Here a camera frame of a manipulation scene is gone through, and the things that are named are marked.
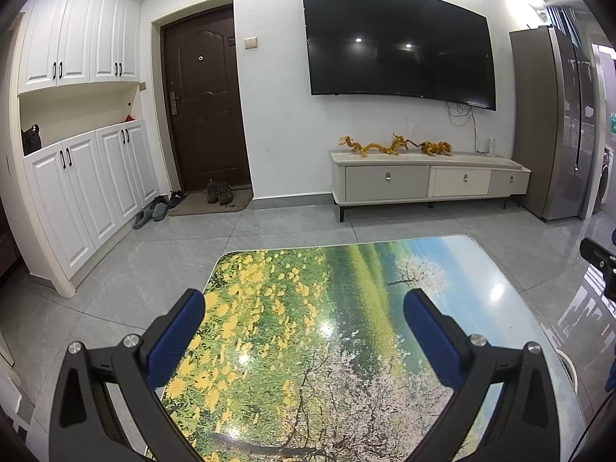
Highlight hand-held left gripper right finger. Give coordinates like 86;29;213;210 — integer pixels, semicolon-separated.
403;289;576;462

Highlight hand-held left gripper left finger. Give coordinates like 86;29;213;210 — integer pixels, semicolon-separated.
48;289;208;462

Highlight white round trash bin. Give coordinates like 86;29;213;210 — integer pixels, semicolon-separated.
561;351;578;392

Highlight white washing machine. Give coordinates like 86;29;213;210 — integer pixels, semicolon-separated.
594;147;616;215

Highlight brown doormat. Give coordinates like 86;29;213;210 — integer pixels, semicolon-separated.
167;190;254;217

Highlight grey refrigerator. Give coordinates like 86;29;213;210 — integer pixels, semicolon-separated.
509;25;598;222

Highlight white television cabinet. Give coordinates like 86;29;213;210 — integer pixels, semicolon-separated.
330;149;531;223

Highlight white lower cabinets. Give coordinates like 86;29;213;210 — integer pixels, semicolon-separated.
22;119;162;298

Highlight white cabinets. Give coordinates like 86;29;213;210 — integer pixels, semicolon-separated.
18;0;142;96
22;119;162;298

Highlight golden tiger figurine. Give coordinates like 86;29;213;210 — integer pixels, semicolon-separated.
418;141;454;157

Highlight small golden dragon figurine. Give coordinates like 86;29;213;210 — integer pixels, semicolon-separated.
391;133;420;153

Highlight long golden dragon figurine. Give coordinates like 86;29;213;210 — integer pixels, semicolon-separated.
338;136;400;159

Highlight blue curtain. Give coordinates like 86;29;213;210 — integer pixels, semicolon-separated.
546;6;578;44

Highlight dark brown door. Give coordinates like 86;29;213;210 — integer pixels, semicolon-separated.
161;5;252;193

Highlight black bag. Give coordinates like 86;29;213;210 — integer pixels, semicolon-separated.
22;124;43;156

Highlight white upper cabinets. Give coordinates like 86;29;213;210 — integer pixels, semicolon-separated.
18;0;142;96

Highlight black cable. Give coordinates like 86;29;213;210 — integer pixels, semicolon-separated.
570;390;616;462

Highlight black wall television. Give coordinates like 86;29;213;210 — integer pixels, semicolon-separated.
301;0;497;111

